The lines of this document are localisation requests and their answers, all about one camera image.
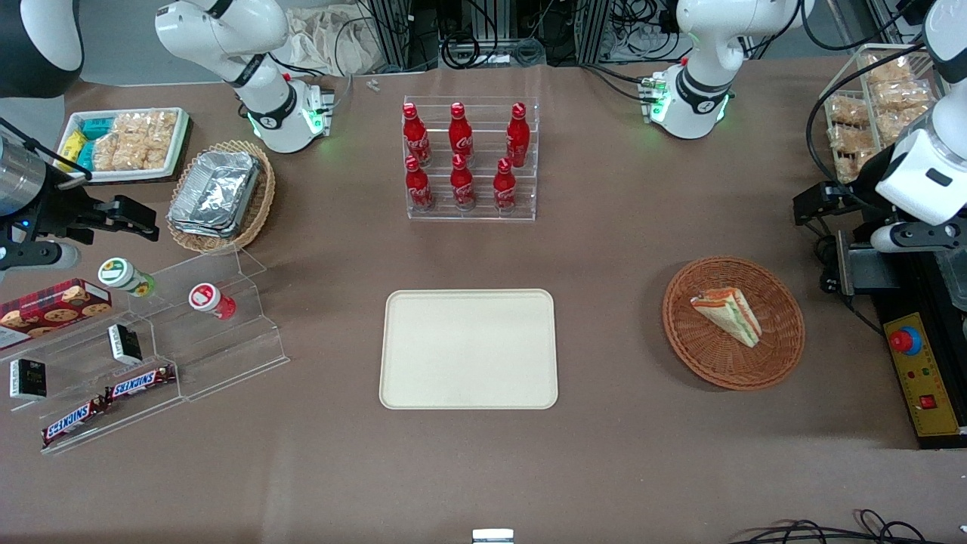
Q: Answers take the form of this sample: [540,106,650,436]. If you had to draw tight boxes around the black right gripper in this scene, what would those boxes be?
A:
[23,172,160,244]

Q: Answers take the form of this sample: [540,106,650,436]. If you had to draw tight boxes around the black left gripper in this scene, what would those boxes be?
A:
[792,168,907,227]

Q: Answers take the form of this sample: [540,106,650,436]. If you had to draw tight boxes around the triangular sandwich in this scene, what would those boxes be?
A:
[690,287,763,349]

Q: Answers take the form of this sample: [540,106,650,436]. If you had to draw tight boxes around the white rectangular snack tray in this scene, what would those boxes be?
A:
[55,107,192,184]

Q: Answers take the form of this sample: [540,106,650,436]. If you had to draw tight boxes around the oval light wicker basket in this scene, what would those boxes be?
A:
[165,139,277,256]

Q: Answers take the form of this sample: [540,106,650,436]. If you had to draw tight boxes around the round brown wicker basket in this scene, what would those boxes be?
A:
[662,256,806,392]

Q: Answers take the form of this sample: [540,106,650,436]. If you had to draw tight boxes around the cream plastic tray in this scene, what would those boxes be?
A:
[378,289,559,411]

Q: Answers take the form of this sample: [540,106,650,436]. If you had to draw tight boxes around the clear bag of fried snacks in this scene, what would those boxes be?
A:
[828,125,870,156]
[834,151,879,184]
[876,112,923,146]
[864,54,914,85]
[827,94,872,128]
[872,79,938,115]

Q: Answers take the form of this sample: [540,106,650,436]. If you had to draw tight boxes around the green yellow lidded cup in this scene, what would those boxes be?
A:
[97,257,156,298]

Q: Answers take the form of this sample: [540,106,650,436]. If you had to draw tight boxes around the clear bag of rice crackers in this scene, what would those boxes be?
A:
[91,110,179,172]

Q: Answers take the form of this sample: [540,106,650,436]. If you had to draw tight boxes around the stacked aluminium foil containers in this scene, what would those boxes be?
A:
[167,149,263,240]

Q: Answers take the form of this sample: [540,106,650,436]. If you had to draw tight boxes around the red lidded cup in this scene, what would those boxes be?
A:
[188,282,237,321]

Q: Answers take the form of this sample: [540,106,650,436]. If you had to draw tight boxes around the red cookie box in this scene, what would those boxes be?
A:
[0,278,113,350]

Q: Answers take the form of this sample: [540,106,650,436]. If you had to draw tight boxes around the small black box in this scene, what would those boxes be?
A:
[107,323,144,366]
[8,358,48,400]

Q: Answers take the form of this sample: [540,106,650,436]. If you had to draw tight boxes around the clear plastic container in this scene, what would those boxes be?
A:
[935,246,967,312]

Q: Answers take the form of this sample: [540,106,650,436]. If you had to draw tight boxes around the snickers chocolate bar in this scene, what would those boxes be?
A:
[41,398,111,447]
[103,364,177,402]

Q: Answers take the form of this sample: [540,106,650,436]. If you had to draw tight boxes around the clear acrylic stepped shelf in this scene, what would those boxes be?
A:
[0,245,291,456]

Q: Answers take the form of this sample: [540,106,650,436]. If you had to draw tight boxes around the black yellow control box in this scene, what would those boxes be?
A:
[871,246,967,451]

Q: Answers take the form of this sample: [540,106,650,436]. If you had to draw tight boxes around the white crumpled cloth bag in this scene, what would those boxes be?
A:
[283,6,382,77]

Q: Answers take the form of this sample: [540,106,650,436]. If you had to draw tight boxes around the red cola bottle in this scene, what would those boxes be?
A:
[402,103,432,168]
[505,102,531,168]
[404,156,435,212]
[493,157,517,213]
[450,154,477,211]
[448,102,474,162]

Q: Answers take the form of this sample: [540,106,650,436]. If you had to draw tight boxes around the clear acrylic bottle rack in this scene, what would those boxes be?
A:
[402,95,542,223]

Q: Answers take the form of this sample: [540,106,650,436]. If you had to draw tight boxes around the grey metal bracket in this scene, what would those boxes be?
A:
[820,230,879,297]

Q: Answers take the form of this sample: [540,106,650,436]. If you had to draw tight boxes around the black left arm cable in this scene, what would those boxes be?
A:
[801,0,934,186]

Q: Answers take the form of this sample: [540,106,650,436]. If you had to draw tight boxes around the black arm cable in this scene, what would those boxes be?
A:
[801,0,934,186]
[0,116,93,183]

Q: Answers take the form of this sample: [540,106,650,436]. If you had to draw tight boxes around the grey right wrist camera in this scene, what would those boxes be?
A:
[0,240,81,274]

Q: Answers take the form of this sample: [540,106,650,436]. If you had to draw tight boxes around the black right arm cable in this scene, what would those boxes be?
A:
[0,116,93,183]

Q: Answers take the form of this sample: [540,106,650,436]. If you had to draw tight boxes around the wire rack shelf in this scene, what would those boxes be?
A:
[822,43,947,184]

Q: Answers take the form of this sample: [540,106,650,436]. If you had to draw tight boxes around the aluminium frame rack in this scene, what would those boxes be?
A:
[363,0,614,74]

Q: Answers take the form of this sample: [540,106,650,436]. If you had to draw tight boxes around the black floor cable bundle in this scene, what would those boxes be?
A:
[728,508,967,544]

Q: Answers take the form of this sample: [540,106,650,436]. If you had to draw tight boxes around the coiled black cable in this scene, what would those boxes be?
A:
[440,32,501,70]

